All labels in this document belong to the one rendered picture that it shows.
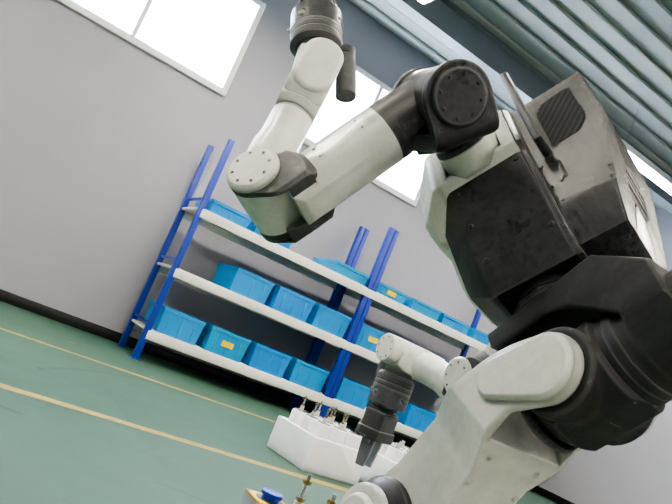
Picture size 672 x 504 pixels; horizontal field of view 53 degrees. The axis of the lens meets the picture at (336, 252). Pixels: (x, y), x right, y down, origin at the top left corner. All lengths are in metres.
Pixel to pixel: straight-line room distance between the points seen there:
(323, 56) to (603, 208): 0.48
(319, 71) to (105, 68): 5.33
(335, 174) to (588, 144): 0.34
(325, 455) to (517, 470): 2.80
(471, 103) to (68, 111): 5.47
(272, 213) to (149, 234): 5.37
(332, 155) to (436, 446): 0.42
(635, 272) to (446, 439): 0.33
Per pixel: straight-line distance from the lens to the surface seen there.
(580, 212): 0.91
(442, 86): 0.92
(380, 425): 1.52
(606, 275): 0.84
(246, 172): 0.93
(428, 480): 0.96
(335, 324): 6.25
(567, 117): 1.03
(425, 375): 1.45
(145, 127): 6.33
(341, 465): 3.78
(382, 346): 1.53
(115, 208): 6.23
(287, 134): 1.02
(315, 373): 6.25
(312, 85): 1.05
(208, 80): 6.51
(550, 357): 0.81
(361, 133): 0.93
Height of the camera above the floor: 0.58
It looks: 8 degrees up
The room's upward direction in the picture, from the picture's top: 22 degrees clockwise
